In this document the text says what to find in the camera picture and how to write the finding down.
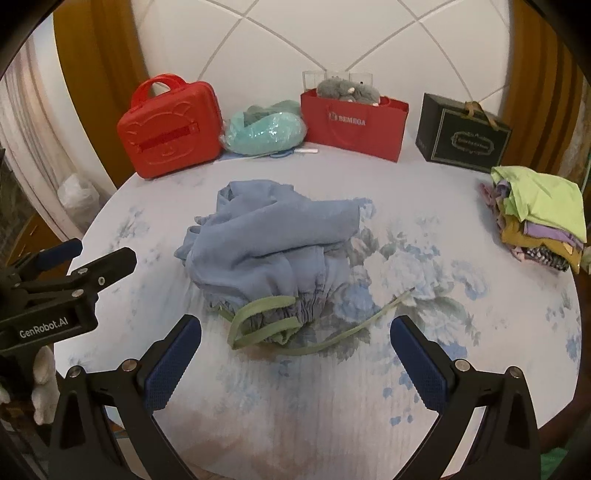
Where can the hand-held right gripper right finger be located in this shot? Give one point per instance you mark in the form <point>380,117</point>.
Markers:
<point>420,364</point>

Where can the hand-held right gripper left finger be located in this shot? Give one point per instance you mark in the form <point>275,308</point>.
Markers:
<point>171,364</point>

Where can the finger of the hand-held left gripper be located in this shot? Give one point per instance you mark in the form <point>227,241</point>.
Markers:
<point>55,258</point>
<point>111,267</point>

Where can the person's left hand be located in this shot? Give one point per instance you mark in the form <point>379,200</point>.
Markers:
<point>44,387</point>

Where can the brown wooden cabinet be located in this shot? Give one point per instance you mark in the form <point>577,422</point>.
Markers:
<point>39,235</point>

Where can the clear plastic bag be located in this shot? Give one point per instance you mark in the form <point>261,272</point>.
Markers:
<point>78,198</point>

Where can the white curtain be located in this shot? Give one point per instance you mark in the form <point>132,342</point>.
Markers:
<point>32,138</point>

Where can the pink garment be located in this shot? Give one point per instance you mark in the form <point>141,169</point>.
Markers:
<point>519,253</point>

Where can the red hard-shell suitcase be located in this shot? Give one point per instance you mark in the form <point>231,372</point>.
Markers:
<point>171,129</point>

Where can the black and white checkered garment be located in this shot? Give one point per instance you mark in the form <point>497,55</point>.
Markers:
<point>549,258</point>

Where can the purple garment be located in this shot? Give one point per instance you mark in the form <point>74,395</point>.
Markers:
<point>540,230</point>

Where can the light green garment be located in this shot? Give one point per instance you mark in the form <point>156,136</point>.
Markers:
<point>540,198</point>

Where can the teal item in plastic bag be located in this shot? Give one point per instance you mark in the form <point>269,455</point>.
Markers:
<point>263,129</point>

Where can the white pen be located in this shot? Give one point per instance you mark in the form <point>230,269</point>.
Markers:
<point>307,151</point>

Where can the black gift box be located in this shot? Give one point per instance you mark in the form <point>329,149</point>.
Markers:
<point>461,138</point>

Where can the red paper bag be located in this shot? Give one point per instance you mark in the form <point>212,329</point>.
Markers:
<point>351,134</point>

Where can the grey plush toy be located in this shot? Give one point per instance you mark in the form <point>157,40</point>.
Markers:
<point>341,88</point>

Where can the wooden wall panel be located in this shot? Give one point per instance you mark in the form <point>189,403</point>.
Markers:
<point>101,55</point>
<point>540,92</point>

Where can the clear wall socket cover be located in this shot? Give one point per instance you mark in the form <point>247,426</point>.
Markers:
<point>361,77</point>
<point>311,79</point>
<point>337,74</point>

